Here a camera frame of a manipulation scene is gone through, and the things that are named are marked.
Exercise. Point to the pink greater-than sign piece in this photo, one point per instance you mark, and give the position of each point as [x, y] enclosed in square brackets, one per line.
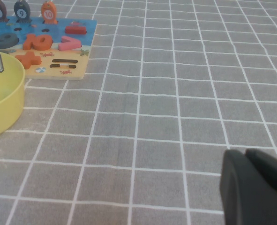
[68, 47]

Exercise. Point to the wooden number puzzle board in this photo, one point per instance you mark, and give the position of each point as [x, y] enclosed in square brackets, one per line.
[56, 25]

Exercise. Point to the red minus sign piece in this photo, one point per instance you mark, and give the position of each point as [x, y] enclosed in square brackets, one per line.
[75, 30]

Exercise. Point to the slate fish peg numbered 9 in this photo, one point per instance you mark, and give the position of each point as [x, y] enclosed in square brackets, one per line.
[22, 11]

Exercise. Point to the grey checked tablecloth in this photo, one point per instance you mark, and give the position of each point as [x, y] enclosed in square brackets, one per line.
[152, 117]

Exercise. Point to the yellow plastic bowl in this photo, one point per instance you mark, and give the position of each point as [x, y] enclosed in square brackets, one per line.
[7, 112]

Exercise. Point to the orange fish peg numbered 10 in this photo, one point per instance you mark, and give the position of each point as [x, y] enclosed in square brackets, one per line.
[48, 14]

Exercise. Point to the orange wooden numeral 10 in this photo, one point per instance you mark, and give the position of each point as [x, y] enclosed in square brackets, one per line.
[30, 42]

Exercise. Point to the orange plus sign piece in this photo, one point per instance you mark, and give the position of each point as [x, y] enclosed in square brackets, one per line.
[29, 59]

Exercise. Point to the slate wooden numeral 9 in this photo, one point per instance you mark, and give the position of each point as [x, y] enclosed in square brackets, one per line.
[2, 44]

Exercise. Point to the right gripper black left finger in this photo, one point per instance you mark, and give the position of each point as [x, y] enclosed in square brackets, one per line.
[250, 194]

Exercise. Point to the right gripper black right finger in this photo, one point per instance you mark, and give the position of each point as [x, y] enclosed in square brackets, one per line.
[271, 164]

